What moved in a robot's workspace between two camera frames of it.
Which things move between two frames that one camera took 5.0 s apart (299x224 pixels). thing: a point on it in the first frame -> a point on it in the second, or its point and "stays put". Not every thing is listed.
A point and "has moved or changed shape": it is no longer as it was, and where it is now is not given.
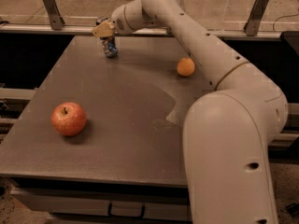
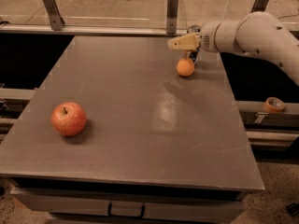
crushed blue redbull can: (108, 44) has moved or changed shape
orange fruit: (186, 66) stays put
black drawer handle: (126, 217) stays put
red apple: (68, 119) stays put
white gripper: (118, 21) -> (207, 41)
